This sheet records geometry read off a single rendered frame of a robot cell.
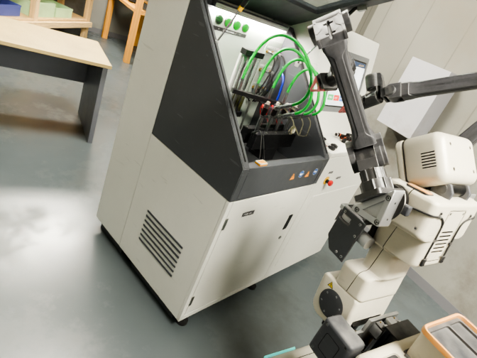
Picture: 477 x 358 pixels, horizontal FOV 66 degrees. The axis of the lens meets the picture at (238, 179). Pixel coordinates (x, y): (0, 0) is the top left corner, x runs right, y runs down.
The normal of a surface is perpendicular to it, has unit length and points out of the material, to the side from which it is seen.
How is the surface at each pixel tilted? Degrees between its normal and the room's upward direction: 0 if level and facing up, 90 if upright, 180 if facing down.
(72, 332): 0
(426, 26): 90
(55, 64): 90
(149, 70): 90
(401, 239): 90
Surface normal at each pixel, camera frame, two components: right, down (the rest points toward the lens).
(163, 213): -0.66, 0.10
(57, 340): 0.36, -0.83
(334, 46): -0.18, 0.52
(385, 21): -0.81, -0.04
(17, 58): 0.44, 0.55
